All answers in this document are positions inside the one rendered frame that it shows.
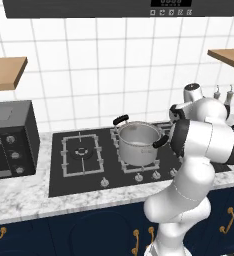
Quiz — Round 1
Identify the black glass hob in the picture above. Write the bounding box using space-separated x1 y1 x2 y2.
48 121 233 198

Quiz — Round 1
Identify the black toaster oven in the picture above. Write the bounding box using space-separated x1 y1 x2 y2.
0 99 41 181

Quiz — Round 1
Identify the silver toaster oven knob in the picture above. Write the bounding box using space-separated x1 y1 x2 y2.
5 134 17 145
10 150 21 161
14 165 26 176

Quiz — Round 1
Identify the dark range hood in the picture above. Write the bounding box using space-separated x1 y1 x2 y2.
2 0 234 20

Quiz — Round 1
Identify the steel pot with black handles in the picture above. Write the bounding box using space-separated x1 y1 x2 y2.
112 114 170 167

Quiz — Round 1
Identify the wooden wall shelf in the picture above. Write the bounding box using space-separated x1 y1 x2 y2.
0 56 29 92
207 48 234 73

